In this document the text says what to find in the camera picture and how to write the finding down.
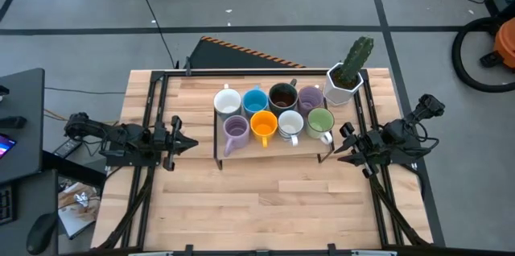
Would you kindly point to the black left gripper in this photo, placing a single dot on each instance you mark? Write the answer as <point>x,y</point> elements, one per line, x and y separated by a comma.
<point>163,141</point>

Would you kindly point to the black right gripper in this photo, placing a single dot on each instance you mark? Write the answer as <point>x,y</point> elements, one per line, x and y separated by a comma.
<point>368,145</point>

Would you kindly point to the green and white mug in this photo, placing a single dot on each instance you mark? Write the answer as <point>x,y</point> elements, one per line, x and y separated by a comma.
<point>320,121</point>

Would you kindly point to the lilac bubble mug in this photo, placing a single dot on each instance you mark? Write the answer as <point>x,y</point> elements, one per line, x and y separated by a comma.
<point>237,129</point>

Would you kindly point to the plain white mug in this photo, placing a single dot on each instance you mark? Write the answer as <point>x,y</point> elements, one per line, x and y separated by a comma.
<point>227,103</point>

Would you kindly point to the white mug blue leaf pattern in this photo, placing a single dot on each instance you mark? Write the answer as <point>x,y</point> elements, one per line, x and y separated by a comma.
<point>289,123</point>

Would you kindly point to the purple ribbed mug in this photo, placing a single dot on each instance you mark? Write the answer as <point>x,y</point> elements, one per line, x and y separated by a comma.
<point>310,99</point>

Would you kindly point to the light blue faceted mug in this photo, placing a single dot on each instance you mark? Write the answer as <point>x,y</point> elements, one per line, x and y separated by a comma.
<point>254,103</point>

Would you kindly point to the orange yellow mug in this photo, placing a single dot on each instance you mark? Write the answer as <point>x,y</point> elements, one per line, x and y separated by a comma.
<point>263,125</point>

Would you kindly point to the dark speckled teal mug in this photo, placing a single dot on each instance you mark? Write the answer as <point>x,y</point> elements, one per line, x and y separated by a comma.
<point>283,99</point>

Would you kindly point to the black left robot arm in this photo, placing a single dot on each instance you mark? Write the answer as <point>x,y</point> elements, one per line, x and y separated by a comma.
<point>92,129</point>

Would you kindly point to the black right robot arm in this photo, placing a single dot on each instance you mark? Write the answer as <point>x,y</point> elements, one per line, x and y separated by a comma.
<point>402,135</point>

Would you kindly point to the white hexagonal plant pot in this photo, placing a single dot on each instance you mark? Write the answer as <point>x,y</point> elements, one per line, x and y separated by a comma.
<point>334,95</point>

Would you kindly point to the wooden shelf riser black legs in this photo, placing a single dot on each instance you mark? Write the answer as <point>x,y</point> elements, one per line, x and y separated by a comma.
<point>273,151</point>

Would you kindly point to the black ramp orange striped edge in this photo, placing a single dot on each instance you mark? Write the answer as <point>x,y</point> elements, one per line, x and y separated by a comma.
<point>225,56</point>

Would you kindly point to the green cactus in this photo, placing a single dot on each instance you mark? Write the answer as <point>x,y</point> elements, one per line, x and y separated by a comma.
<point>358,56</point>

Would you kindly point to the black power adapter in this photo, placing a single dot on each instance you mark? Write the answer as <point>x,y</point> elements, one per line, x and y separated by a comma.
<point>67,148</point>

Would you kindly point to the cardboard box with papers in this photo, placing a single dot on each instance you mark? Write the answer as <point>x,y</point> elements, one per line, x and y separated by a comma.
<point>76,217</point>

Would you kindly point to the orange black vacuum cleaner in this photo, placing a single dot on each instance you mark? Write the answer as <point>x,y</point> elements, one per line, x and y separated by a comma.
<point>456,63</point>

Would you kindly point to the dark grey desk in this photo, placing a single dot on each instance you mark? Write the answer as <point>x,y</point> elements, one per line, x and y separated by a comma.
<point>24,127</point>
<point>28,195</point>

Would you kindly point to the black computer mouse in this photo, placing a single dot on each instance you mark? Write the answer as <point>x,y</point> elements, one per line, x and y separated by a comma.
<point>40,234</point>

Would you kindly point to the black handheld device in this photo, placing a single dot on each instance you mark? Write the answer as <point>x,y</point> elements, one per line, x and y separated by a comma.
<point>12,122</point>

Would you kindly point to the smartphone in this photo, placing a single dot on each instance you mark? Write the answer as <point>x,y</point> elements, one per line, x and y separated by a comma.
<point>6,146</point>

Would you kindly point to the black metal rig frame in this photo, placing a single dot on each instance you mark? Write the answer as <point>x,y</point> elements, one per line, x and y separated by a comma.
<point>201,73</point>

